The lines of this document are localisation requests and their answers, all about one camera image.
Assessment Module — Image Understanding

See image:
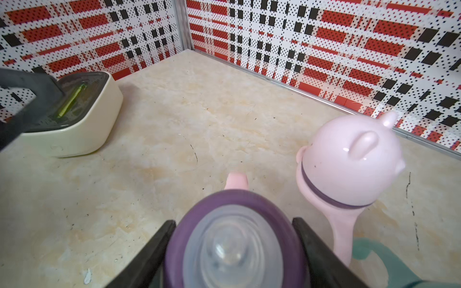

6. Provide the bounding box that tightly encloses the pink pig cap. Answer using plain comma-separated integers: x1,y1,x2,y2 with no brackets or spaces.
297,111,406,209

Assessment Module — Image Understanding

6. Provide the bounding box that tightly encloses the white green sterilizer box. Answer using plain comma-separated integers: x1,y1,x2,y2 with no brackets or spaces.
19,72,123,158

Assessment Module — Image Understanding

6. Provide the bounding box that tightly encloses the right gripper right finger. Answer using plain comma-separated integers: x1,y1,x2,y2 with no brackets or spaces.
292,217,367,288

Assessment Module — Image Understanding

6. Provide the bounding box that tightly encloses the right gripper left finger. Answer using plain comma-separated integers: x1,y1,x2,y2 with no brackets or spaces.
107,220,176,288

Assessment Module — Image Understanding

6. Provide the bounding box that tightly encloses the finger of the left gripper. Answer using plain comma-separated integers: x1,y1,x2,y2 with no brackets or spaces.
1,68,66,150

